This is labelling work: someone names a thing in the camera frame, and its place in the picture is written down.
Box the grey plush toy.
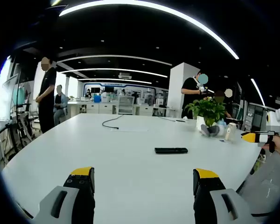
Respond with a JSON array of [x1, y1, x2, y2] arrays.
[[200, 119, 227, 138]]

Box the black stand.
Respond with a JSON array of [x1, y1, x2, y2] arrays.
[[3, 56, 37, 150]]

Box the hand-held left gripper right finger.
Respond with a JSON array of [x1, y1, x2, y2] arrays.
[[192, 168, 257, 224]]

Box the black remote control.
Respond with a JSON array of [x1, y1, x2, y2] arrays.
[[154, 147, 189, 154]]

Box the black cable on table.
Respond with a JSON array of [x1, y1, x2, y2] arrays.
[[102, 114, 125, 130]]

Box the white cabinet counter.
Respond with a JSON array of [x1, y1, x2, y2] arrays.
[[67, 100, 154, 117]]

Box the white office chair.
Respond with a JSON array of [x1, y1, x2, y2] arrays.
[[117, 96, 135, 115]]

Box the grey mesh office chair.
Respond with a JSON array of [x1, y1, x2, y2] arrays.
[[237, 151, 280, 219]]

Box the green potted plant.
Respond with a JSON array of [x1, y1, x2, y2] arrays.
[[184, 96, 227, 132]]

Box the white cup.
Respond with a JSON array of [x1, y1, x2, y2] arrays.
[[224, 122, 237, 141]]

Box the ceiling light strip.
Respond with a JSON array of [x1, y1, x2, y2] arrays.
[[59, 0, 240, 60], [250, 77, 266, 107]]

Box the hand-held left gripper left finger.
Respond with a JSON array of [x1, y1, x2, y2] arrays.
[[32, 167, 96, 224]]

